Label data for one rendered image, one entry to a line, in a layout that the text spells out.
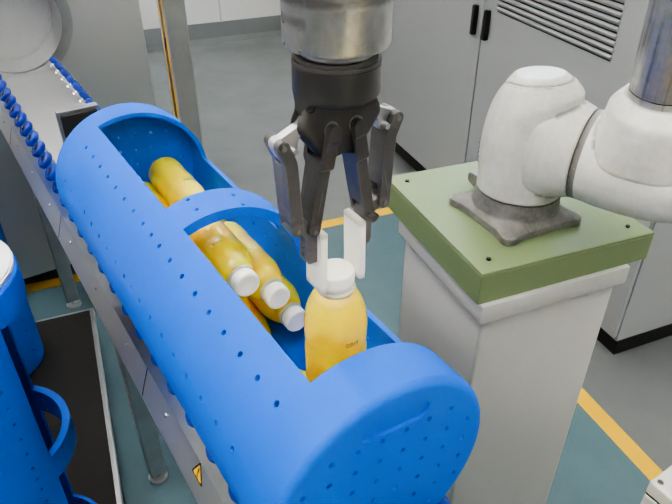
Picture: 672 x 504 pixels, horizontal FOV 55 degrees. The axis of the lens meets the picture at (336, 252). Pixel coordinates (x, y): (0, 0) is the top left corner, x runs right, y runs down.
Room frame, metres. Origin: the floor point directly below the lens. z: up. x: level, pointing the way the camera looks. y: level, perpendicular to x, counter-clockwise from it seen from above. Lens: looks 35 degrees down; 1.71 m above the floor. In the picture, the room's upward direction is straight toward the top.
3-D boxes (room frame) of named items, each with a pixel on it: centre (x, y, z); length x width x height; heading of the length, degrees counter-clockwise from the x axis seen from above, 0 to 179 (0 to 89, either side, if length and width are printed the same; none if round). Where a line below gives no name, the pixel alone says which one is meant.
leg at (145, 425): (1.24, 0.54, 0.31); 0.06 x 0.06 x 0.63; 33
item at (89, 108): (1.52, 0.64, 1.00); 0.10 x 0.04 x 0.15; 123
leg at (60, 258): (2.07, 1.08, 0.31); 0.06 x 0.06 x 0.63; 33
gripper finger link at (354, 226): (0.54, -0.02, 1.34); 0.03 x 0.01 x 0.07; 33
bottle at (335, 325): (0.53, 0.00, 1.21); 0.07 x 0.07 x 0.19
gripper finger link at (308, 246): (0.51, 0.03, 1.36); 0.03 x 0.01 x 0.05; 123
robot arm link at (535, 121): (1.05, -0.35, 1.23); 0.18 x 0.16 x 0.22; 54
